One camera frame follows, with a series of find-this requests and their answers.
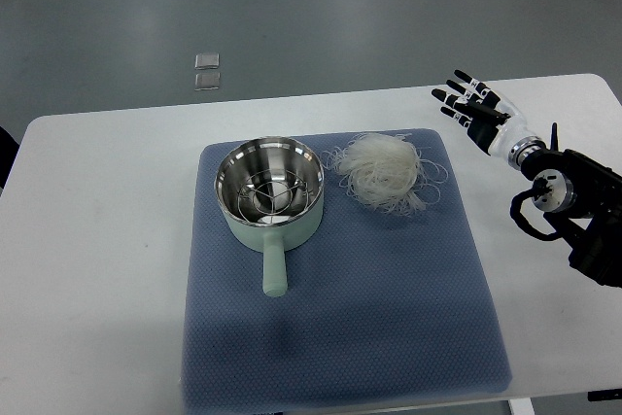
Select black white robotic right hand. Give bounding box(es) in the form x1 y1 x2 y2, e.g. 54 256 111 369
432 70 541 164

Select mint green steel pot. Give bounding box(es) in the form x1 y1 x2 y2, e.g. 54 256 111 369
214 137 325 297

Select black object at left edge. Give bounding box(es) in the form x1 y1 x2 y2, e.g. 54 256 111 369
0 127 19 189

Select blue textured table mat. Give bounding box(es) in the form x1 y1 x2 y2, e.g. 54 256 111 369
181 129 511 414

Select white vermicelli noodle bundle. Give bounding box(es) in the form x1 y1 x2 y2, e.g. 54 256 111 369
321 133 449 217

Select white table leg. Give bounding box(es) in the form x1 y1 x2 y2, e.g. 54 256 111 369
507 398 536 415

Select round wire steamer rack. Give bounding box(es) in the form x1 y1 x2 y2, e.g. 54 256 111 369
234 169 314 225

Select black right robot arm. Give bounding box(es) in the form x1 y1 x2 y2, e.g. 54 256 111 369
508 124 621 288

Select upper metal floor plate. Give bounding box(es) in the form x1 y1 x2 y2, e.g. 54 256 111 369
194 52 220 70

